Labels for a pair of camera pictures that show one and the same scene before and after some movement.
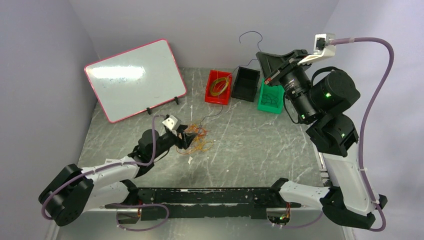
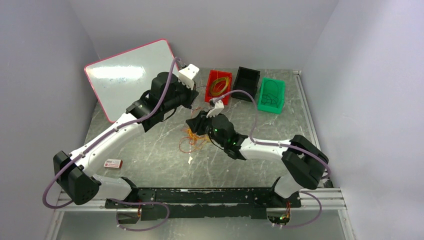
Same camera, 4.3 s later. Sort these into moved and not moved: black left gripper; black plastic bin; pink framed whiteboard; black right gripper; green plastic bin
Moved: black right gripper; black left gripper
Not moved: black plastic bin; green plastic bin; pink framed whiteboard
